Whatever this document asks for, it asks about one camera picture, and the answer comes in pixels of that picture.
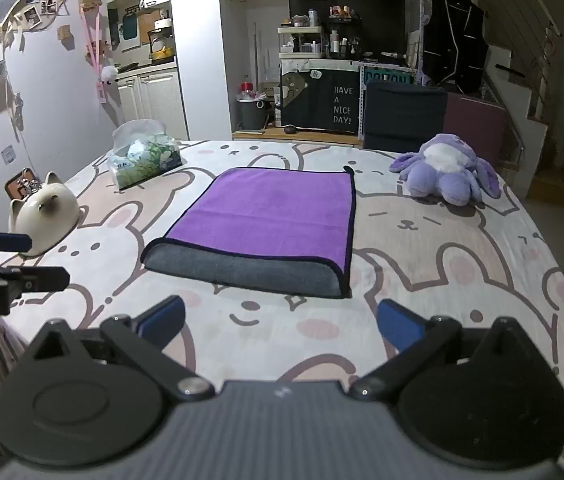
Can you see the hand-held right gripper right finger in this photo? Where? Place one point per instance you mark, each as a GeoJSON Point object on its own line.
{"type": "Point", "coordinates": [398, 325]}

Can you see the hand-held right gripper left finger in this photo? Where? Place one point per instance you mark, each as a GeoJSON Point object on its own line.
{"type": "Point", "coordinates": [163, 317]}

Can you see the purple and grey towel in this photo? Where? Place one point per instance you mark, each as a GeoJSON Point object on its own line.
{"type": "Point", "coordinates": [267, 210]}

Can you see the white cat figurine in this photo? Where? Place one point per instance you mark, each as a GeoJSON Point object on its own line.
{"type": "Point", "coordinates": [44, 215]}

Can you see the brown tray with keys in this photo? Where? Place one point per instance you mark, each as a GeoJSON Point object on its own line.
{"type": "Point", "coordinates": [23, 183]}

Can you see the bunny printed blanket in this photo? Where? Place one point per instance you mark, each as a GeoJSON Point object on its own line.
{"type": "Point", "coordinates": [462, 260]}

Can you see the floral tissue pack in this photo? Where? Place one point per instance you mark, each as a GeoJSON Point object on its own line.
{"type": "Point", "coordinates": [147, 157]}

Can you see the purple plush toy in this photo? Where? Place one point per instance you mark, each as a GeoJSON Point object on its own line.
{"type": "Point", "coordinates": [444, 170]}

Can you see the white kitchen cabinet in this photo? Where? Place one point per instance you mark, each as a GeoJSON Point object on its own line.
{"type": "Point", "coordinates": [154, 102]}

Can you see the dark blue storage box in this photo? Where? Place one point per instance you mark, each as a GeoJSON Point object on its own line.
{"type": "Point", "coordinates": [404, 117]}

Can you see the black pan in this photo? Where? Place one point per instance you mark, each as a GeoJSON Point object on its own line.
{"type": "Point", "coordinates": [127, 67]}

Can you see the maroon folding panel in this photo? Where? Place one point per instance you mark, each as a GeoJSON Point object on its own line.
{"type": "Point", "coordinates": [474, 125]}

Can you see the grey trash bin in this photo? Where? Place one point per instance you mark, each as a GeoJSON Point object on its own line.
{"type": "Point", "coordinates": [253, 114]}

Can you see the black printed curtain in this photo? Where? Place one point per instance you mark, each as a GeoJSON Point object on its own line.
{"type": "Point", "coordinates": [319, 102]}

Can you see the green sign plate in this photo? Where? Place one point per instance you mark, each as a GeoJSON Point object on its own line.
{"type": "Point", "coordinates": [389, 78]}

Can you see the glass kettle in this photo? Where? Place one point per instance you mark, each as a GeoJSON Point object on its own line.
{"type": "Point", "coordinates": [161, 46]}

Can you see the black hanging jacket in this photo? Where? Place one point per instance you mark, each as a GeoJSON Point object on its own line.
{"type": "Point", "coordinates": [454, 42]}

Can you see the black storage rack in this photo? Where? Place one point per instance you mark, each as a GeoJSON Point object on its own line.
{"type": "Point", "coordinates": [344, 35]}

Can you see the white storage rack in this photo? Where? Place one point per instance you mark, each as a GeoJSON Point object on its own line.
{"type": "Point", "coordinates": [301, 42]}

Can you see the wall socket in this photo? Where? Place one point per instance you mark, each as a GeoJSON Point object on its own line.
{"type": "Point", "coordinates": [8, 154]}

